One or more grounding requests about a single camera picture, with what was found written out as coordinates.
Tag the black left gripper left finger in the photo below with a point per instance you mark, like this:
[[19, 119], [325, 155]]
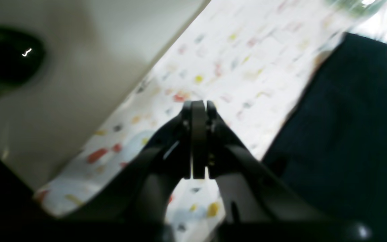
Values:
[[133, 205]]

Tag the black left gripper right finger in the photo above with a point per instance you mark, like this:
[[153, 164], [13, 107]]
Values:
[[259, 207]]

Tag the black t-shirt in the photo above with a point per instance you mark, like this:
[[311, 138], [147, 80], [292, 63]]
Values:
[[333, 149]]

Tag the terrazzo pattern table cloth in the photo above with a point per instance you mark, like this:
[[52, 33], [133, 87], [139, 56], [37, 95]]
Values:
[[253, 59]]

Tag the black round object on floor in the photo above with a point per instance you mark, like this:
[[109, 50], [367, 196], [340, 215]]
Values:
[[21, 56]]

